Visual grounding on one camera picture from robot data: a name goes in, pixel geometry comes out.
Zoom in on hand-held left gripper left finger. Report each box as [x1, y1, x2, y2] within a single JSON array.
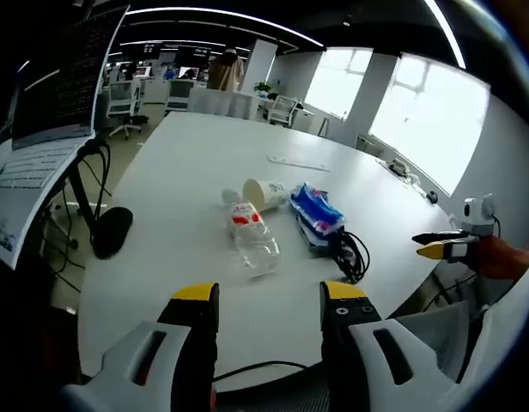
[[62, 282, 221, 412]]

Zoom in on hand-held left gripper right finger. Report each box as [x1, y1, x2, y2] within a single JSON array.
[[319, 281, 467, 412]]

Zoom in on black cable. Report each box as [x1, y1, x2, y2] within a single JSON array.
[[212, 360, 311, 383], [329, 230, 371, 284]]

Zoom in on blue plastic packet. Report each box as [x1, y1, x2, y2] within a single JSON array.
[[289, 182, 346, 258]]

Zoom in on clear plastic water bottle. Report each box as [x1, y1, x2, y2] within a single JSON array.
[[221, 187, 282, 276]]

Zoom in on white paper cup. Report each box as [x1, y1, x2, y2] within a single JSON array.
[[241, 178, 292, 214]]

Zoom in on white power strip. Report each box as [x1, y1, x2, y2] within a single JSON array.
[[388, 157, 420, 181]]

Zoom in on white flat ruler strip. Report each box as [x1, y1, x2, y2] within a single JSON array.
[[266, 154, 332, 173]]

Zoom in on white table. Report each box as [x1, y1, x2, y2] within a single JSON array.
[[77, 111, 457, 392]]

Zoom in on white office chair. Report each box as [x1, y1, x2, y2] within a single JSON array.
[[266, 94, 300, 128], [166, 79, 192, 112], [106, 81, 143, 141]]

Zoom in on open laptop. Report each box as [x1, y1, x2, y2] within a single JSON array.
[[0, 4, 131, 270]]

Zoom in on black hanging cables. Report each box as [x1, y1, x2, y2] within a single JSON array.
[[40, 141, 113, 293]]

